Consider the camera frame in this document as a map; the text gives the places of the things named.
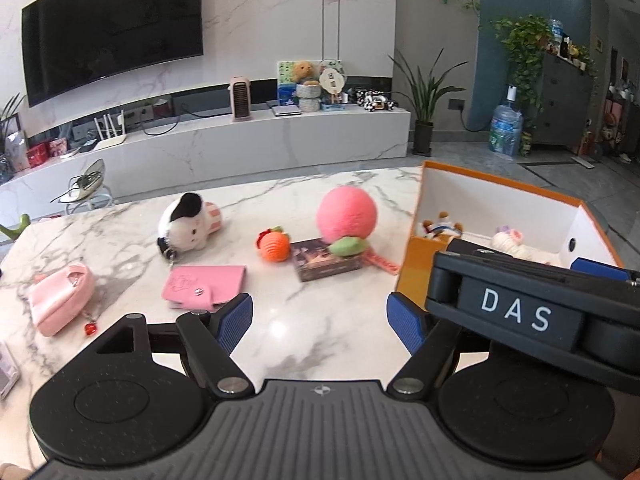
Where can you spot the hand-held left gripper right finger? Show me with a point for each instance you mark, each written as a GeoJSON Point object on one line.
{"type": "Point", "coordinates": [407, 325]}

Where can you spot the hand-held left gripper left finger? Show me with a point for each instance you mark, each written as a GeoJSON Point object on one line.
{"type": "Point", "coordinates": [235, 322]}

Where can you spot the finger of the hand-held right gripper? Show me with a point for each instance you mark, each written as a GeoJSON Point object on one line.
{"type": "Point", "coordinates": [600, 267]}

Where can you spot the orange cardboard box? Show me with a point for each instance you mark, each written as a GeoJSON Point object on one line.
{"type": "Point", "coordinates": [415, 265]}

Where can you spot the pink peach plush toy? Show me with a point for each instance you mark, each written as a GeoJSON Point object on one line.
{"type": "Point", "coordinates": [345, 212]}

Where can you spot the pink wallet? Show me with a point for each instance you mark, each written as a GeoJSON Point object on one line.
{"type": "Point", "coordinates": [200, 285]}

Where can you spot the white yarn plush toy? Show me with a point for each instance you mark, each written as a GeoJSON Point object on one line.
{"type": "Point", "coordinates": [515, 245]}

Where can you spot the orange crochet toy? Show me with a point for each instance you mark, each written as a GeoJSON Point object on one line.
{"type": "Point", "coordinates": [275, 247]}

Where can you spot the white and black plush toy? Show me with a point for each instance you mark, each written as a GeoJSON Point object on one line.
{"type": "Point", "coordinates": [187, 230]}

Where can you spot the dark card box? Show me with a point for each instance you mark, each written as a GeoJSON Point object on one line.
{"type": "Point", "coordinates": [320, 262]}

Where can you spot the small brown plush toy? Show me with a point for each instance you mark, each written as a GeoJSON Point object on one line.
{"type": "Point", "coordinates": [440, 225]}

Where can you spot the dark grey cabinet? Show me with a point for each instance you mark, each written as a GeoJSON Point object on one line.
{"type": "Point", "coordinates": [562, 105]}

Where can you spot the blue water jug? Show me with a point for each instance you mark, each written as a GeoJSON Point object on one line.
{"type": "Point", "coordinates": [506, 127]}

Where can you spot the white marble media console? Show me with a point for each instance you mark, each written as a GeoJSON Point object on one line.
{"type": "Point", "coordinates": [250, 145]}

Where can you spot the pink small bag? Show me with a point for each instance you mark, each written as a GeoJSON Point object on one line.
{"type": "Point", "coordinates": [57, 300]}

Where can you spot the small fan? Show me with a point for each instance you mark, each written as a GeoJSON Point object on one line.
{"type": "Point", "coordinates": [85, 182]}

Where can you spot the long-leaf potted plant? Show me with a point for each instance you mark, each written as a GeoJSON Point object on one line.
{"type": "Point", "coordinates": [425, 110]}

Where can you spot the silver laptop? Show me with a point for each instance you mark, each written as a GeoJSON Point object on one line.
{"type": "Point", "coordinates": [284, 109]}

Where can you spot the white router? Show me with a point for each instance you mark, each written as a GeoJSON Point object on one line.
{"type": "Point", "coordinates": [112, 140]}

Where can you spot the pink desk heater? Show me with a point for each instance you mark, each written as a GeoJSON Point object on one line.
{"type": "Point", "coordinates": [241, 100]}

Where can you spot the black and white checkered toy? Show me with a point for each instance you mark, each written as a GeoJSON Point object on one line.
{"type": "Point", "coordinates": [375, 101]}

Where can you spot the small blue box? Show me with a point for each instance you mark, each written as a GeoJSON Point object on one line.
{"type": "Point", "coordinates": [335, 106]}

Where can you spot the clear plastic case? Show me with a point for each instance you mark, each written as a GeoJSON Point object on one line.
{"type": "Point", "coordinates": [6, 372]}

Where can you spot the green pothos plant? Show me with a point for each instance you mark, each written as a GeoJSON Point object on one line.
{"type": "Point", "coordinates": [522, 45]}

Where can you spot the grey knitted pot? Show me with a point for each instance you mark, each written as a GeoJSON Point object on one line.
{"type": "Point", "coordinates": [308, 97]}

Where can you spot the green toy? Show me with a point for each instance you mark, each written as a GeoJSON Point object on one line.
{"type": "Point", "coordinates": [12, 230]}

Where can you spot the red gift boxes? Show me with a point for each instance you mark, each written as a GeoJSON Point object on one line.
{"type": "Point", "coordinates": [47, 152]}

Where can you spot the round white hand fan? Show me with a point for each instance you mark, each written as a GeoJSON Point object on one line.
{"type": "Point", "coordinates": [332, 82]}

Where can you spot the green picture board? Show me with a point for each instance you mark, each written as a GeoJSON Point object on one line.
{"type": "Point", "coordinates": [286, 70]}

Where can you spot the brown teddy bear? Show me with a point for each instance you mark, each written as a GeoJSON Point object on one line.
{"type": "Point", "coordinates": [305, 72]}

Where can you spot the black television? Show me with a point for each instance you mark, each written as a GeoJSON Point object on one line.
{"type": "Point", "coordinates": [110, 30]}

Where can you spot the wall outlet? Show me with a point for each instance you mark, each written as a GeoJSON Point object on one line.
{"type": "Point", "coordinates": [456, 104]}

